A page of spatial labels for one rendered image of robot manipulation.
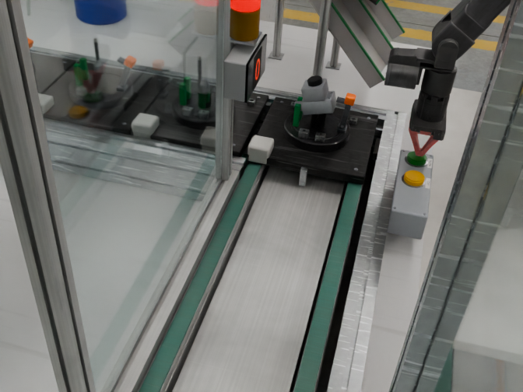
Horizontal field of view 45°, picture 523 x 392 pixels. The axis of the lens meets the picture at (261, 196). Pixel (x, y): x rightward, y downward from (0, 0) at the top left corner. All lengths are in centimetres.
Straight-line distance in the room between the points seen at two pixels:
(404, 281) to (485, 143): 90
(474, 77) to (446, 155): 233
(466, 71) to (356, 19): 238
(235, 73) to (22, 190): 54
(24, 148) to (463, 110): 139
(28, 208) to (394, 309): 76
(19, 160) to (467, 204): 36
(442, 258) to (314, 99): 94
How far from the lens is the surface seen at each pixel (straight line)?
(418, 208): 124
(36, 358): 111
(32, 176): 56
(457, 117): 174
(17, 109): 53
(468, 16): 119
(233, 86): 107
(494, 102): 34
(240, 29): 106
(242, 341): 103
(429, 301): 43
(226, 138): 118
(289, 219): 123
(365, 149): 135
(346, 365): 97
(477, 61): 409
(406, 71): 123
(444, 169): 154
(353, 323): 101
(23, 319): 117
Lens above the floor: 173
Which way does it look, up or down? 39 degrees down
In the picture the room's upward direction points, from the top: 4 degrees clockwise
